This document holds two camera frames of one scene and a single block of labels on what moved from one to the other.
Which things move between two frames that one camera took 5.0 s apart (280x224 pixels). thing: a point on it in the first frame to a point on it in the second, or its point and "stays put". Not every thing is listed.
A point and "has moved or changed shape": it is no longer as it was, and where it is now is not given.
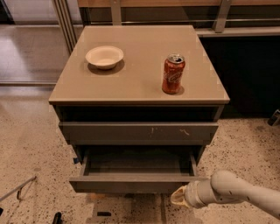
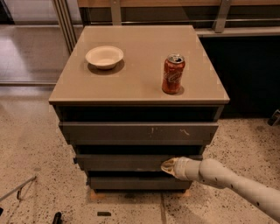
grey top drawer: (134, 133) stays put
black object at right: (274, 118) stays put
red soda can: (172, 73) stays put
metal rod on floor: (18, 193) stays put
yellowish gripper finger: (178, 197) to (168, 165)
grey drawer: (145, 169) has moved or changed shape
